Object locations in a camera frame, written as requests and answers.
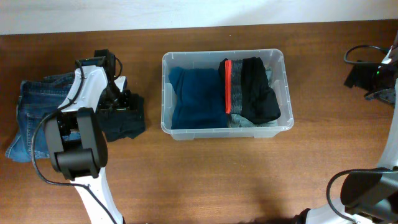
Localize black garment white logo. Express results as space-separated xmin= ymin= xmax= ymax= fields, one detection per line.
xmin=96 ymin=90 xmax=146 ymax=142

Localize dark blue jeans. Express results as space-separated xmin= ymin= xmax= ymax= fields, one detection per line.
xmin=6 ymin=73 xmax=75 ymax=162

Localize teal blue shirt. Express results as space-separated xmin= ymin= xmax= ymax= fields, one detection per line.
xmin=169 ymin=67 xmax=228 ymax=129

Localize black shorts red grey waistband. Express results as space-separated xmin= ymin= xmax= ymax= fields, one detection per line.
xmin=218 ymin=57 xmax=281 ymax=125

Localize light blue jeans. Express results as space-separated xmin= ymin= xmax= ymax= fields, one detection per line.
xmin=226 ymin=62 xmax=281 ymax=128

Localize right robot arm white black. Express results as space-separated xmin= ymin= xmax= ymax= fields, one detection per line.
xmin=291 ymin=41 xmax=397 ymax=224

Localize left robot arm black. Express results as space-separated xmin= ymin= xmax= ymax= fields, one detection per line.
xmin=39 ymin=49 xmax=143 ymax=223

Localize clear plastic storage bin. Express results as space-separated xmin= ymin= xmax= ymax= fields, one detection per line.
xmin=160 ymin=49 xmax=294 ymax=141

